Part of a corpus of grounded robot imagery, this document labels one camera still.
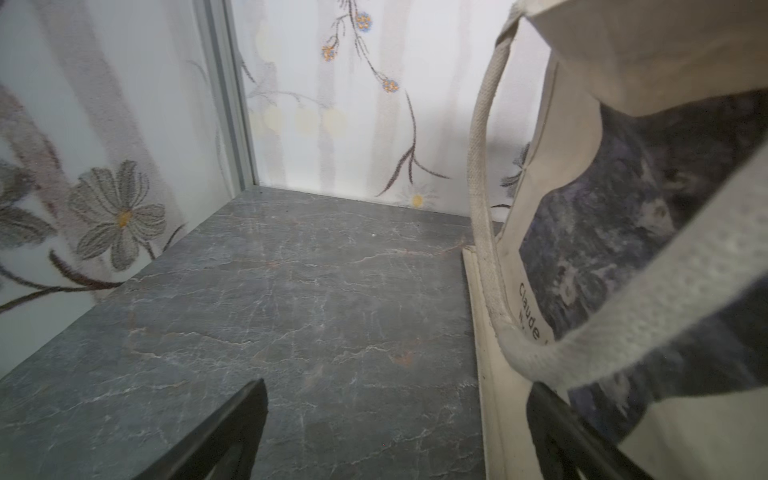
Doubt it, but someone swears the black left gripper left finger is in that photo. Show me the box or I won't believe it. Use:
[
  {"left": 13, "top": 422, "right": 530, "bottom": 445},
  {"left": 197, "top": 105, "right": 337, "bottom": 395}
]
[{"left": 135, "top": 379, "right": 268, "bottom": 480}]

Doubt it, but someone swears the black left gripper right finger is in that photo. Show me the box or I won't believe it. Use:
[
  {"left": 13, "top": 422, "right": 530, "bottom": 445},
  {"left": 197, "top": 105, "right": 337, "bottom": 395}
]
[{"left": 526, "top": 382, "right": 651, "bottom": 480}]

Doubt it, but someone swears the cream canvas tote bag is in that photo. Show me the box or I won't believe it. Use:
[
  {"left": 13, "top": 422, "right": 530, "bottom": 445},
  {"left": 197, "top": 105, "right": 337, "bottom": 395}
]
[{"left": 463, "top": 1, "right": 767, "bottom": 479}]

